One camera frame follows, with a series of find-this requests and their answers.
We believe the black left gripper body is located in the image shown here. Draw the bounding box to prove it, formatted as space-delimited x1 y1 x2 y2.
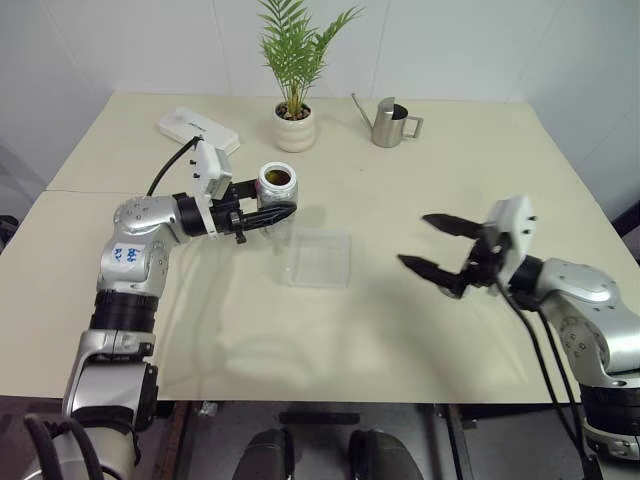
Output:
211 182 251 246

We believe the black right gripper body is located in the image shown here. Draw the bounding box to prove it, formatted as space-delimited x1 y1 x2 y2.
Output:
452 223 509 301

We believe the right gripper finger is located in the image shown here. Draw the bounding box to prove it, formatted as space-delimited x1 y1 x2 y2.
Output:
396 254 467 301
421 213 485 241

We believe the glass jar with silver label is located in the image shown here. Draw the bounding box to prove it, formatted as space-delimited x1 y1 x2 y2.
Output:
256 162 299 237

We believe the clear plastic box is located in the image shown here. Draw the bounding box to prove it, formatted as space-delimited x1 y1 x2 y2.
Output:
278 226 353 288

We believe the green plant in white pot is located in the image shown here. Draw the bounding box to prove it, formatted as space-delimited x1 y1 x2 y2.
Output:
256 0 365 154

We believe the white flat carton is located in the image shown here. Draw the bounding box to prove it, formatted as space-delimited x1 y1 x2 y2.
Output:
157 106 242 156

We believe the silver metal watering can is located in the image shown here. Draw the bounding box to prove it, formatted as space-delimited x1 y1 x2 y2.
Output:
349 92 426 149

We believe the black object beside table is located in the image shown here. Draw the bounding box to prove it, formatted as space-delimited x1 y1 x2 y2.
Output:
610 186 640 242

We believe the black bar under table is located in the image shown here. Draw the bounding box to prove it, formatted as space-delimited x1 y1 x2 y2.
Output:
278 411 361 427

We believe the dark rounded shape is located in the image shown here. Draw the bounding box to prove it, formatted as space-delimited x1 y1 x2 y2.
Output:
347 428 427 480
239 428 297 480

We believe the dark object beside table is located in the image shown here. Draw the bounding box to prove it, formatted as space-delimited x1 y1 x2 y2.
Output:
0 214 21 257

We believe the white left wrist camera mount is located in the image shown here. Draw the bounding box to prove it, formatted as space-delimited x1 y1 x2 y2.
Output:
190 141 235 240

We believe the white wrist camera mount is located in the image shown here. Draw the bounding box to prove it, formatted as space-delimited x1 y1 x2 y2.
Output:
483 194 539 296
190 141 235 240

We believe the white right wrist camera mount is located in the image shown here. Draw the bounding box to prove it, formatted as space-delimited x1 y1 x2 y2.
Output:
483 194 539 296

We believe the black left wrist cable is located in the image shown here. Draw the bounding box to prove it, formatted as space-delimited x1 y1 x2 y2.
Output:
146 135 206 197

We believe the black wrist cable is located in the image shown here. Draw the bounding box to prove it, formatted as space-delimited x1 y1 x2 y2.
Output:
499 287 601 480
534 304 607 480
146 135 206 197

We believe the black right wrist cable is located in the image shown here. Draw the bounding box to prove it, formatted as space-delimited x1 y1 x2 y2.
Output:
499 287 601 480
534 304 607 480

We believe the black table frame leg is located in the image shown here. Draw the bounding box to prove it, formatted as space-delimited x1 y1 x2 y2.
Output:
446 403 477 480

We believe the thick black shoulder cable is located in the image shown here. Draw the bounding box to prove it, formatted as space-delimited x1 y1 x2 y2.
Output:
22 413 107 480

